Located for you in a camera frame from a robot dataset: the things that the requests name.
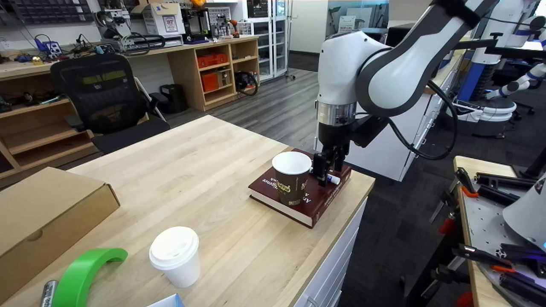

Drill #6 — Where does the flat cardboard box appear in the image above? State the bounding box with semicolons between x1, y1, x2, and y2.
0;166;121;304

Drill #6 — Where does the silver marker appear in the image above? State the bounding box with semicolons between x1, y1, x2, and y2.
40;280;58;307

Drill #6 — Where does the dark red hardcover book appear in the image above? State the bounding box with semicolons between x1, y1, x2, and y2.
249;148;353;229

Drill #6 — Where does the black 3d printer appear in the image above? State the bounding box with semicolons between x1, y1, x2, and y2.
181;7;211;44

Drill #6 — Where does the blue and white box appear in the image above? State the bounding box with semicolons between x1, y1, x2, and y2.
146;293;185;307

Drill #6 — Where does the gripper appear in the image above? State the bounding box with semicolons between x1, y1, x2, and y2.
313;123;357;187

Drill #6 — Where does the white cardboard box with label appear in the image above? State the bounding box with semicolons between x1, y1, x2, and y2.
131;3;186;37

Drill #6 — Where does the brown paper cup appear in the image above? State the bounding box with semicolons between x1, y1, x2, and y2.
272;151;313;207

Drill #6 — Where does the blue soldering station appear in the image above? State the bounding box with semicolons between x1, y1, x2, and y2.
34;34;63;59

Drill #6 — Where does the wooden workbench with shelves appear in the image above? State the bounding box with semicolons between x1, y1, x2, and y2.
0;35;260;189

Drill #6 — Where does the black office chair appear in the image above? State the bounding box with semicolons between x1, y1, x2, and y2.
50;53;171;155

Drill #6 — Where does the green plastic ring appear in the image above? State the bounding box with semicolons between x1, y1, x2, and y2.
52;248;128;307

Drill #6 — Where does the white drawer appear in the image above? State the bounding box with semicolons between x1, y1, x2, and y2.
294;197;369;307

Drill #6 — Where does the orange storage box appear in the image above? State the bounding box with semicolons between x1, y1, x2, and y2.
197;53;229;69
200;70;231;93

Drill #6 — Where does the white marker with blue cap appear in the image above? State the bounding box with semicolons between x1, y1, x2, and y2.
309;168;341;185

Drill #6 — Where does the wall rack of parts bins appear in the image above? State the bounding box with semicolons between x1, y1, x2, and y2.
8;0;93;25

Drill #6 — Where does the black and orange clamp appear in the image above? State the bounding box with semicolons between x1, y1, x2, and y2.
454;167;479;199
451;243;517;274
429;200;458;236

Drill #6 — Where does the black metal bar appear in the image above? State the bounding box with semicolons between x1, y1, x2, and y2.
475;172;539;191
477;184;522;207

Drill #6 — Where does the coil of black cable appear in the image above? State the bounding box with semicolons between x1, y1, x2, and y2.
234;71;259;97

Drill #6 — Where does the white paper cup with lid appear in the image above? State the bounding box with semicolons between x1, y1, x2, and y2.
148;226;201;289

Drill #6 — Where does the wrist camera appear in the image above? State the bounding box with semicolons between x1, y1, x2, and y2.
351;114;389;148

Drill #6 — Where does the black waste bin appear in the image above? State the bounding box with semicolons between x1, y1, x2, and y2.
160;84;189;114

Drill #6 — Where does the glass door cabinet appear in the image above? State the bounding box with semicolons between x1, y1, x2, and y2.
245;0;289;82

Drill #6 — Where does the white and blue robot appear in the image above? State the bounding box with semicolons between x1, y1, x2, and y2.
444;0;546;139

